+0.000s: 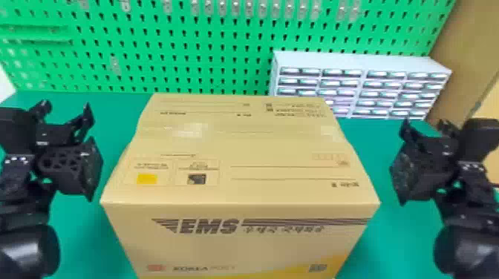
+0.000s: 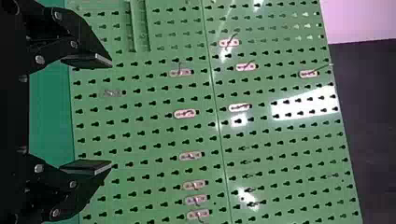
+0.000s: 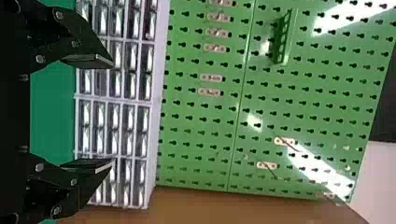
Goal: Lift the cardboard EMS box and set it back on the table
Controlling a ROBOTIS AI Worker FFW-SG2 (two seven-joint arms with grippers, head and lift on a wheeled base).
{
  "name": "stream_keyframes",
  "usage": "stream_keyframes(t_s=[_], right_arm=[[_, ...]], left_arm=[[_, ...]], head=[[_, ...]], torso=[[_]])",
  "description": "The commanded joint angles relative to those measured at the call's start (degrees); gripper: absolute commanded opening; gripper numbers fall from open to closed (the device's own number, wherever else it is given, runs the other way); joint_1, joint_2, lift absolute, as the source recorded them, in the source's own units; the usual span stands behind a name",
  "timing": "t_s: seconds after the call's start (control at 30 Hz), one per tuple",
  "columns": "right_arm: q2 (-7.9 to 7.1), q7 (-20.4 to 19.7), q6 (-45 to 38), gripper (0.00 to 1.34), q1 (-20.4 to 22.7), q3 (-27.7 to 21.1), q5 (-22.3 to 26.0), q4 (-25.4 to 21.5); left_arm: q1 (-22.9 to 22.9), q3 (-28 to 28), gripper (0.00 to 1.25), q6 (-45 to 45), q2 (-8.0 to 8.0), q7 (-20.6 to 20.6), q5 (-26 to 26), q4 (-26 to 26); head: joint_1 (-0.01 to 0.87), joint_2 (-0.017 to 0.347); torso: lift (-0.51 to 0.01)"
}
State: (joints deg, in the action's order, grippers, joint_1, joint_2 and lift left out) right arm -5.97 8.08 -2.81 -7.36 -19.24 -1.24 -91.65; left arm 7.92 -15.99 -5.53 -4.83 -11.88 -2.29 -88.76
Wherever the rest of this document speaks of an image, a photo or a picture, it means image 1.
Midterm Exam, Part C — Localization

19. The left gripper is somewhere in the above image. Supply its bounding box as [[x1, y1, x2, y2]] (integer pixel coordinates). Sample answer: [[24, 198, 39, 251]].
[[30, 99, 105, 203]]

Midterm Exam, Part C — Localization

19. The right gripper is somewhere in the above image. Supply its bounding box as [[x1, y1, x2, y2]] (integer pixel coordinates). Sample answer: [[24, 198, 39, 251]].
[[389, 118, 461, 206]]

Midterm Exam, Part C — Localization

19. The cardboard box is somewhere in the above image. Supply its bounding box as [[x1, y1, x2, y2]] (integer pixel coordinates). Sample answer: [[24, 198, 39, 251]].
[[100, 92, 382, 279]]

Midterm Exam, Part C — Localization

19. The white drawer cabinet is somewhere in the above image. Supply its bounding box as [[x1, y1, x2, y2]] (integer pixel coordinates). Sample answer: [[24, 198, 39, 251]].
[[268, 50, 453, 121]]

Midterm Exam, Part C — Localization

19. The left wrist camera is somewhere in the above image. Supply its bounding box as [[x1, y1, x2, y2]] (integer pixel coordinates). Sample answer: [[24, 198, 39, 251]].
[[0, 108, 39, 156]]

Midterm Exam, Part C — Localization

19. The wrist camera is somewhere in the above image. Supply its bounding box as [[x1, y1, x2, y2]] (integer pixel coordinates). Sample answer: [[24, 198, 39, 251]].
[[0, 108, 39, 156], [458, 117, 499, 163]]

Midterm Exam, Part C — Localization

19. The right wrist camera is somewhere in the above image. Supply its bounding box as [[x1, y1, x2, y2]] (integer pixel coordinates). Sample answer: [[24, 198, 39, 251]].
[[458, 117, 499, 163]]

